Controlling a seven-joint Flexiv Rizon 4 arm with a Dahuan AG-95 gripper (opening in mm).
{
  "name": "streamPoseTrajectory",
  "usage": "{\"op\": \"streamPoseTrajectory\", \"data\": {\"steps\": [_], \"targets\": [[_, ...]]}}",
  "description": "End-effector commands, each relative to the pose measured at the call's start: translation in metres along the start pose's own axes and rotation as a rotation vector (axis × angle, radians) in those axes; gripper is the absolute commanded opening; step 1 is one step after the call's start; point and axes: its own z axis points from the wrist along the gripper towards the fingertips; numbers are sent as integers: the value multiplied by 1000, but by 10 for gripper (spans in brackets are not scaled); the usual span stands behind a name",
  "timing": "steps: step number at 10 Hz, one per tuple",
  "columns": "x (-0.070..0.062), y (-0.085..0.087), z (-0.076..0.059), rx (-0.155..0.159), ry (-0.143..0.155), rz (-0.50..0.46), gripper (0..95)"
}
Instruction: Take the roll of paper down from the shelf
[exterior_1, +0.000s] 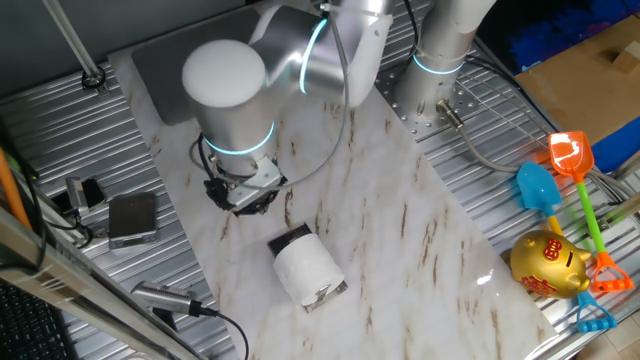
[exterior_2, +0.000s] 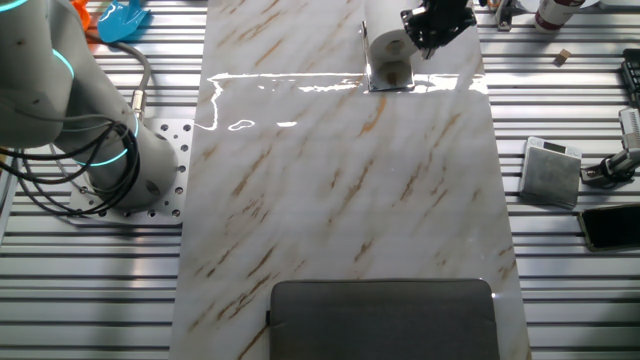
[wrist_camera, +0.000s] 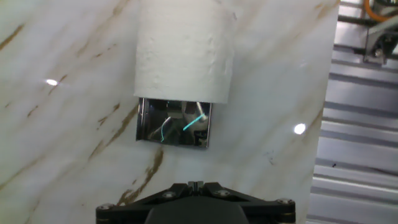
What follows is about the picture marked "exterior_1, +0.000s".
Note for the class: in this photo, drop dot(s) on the orange pole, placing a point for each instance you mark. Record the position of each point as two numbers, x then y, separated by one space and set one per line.
11 190

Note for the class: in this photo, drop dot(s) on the large wooden block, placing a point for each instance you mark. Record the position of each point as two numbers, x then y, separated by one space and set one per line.
629 59

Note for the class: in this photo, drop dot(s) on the brown cardboard box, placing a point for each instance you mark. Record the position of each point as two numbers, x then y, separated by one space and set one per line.
575 95

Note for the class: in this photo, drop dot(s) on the silver camera mount clamp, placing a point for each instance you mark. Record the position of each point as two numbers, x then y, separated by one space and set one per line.
76 195

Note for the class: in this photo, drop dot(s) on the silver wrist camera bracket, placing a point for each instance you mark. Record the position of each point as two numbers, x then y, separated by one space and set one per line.
252 187

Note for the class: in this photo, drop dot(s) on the black keyboard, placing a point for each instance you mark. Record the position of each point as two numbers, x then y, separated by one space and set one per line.
25 325

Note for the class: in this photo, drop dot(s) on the orange toy shovel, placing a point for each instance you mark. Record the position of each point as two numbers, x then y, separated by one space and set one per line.
570 155

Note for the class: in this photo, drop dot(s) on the silver depth camera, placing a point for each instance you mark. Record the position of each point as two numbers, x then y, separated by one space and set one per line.
160 296

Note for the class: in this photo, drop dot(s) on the aluminium frame beam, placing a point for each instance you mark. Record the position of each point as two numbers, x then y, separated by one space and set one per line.
50 280

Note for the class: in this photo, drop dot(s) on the golden piggy bank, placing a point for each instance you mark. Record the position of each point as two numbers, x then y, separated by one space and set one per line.
547 265

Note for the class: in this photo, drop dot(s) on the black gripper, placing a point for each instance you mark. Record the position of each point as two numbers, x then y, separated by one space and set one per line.
277 186

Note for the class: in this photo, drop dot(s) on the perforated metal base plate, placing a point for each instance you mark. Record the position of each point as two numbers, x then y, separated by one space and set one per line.
387 90

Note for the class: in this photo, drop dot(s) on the white toilet paper roll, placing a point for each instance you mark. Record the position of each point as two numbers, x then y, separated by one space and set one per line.
305 270

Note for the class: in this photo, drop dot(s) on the white camera pole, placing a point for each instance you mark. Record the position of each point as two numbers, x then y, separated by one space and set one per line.
75 45

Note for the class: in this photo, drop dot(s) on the grey fabric pad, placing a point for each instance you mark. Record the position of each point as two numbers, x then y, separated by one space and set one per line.
160 75

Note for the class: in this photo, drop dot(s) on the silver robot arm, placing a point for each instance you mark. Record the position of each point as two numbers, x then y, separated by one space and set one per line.
225 120

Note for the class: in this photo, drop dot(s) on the black round wrist camera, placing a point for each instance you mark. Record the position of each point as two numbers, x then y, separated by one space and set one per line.
217 192

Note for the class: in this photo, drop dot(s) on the blue toy shovel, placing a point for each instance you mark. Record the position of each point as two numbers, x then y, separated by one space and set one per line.
537 190

